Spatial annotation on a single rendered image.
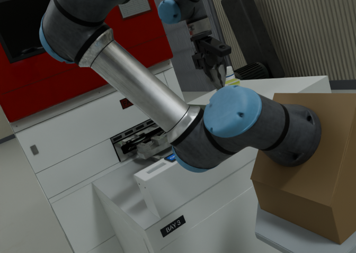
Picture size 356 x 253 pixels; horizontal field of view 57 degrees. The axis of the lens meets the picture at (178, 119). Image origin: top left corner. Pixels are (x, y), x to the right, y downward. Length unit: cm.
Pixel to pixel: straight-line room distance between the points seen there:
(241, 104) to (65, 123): 104
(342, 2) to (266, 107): 357
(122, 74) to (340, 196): 54
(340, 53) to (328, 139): 363
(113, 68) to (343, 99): 51
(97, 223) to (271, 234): 102
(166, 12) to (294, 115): 50
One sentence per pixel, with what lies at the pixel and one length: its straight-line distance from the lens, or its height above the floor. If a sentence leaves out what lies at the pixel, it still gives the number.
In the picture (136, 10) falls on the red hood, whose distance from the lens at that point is 165.
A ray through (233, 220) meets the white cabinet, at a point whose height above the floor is 66.
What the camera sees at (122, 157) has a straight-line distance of 164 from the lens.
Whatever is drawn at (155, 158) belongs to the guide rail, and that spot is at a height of 85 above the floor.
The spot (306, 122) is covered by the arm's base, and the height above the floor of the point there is 107.
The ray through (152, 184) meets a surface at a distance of 104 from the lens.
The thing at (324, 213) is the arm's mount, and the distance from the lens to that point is 79.
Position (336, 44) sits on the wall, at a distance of 439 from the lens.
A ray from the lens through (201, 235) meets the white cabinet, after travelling 119.
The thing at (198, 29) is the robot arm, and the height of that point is 132.
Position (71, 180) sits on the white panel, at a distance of 161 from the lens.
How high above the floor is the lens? 135
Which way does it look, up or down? 15 degrees down
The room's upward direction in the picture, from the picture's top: 20 degrees counter-clockwise
